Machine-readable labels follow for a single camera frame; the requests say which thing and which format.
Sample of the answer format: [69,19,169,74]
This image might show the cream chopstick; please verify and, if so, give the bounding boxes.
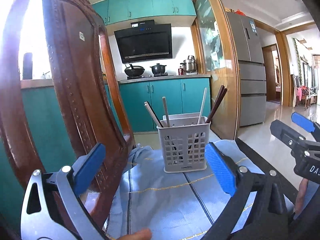
[197,87,208,125]
[162,96,170,128]

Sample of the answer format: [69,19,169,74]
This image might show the white chopstick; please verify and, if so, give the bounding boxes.
[144,101,163,129]

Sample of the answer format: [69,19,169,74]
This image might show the teal lower kitchen cabinets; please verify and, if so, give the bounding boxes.
[1,76,209,231]

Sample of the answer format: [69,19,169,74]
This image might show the teal kitchen cabinets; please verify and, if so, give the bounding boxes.
[92,0,196,25]
[1,76,209,231]

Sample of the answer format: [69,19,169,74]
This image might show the teal upper kitchen cabinets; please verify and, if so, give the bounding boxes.
[92,0,196,25]

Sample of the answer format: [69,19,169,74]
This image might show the person's right hand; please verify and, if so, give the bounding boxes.
[295,178,309,215]

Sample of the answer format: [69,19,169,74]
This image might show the person's left hand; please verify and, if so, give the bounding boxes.
[118,229,152,240]

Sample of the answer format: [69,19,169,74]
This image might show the white plastic utensil basket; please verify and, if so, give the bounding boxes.
[157,113,210,173]

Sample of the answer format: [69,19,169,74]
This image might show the light blue checked cloth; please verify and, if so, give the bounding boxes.
[83,139,296,240]

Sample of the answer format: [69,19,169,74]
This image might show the brown wooden chair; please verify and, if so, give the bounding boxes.
[1,0,135,236]

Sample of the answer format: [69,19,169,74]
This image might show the grey refrigerator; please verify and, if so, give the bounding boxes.
[227,12,266,127]

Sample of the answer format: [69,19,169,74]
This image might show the black wok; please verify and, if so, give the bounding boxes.
[124,64,145,77]

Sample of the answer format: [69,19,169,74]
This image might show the stainless steel steamer pot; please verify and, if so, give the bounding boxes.
[181,55,197,75]

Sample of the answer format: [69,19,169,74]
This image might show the wooden glass sliding door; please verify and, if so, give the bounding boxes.
[191,0,241,140]

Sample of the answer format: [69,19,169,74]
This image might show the black cooking pot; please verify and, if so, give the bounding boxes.
[150,63,167,76]

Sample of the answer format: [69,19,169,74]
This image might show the black thermos bottle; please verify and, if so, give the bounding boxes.
[22,52,33,80]

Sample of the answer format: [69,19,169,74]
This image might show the black range hood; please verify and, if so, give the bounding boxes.
[114,23,172,64]

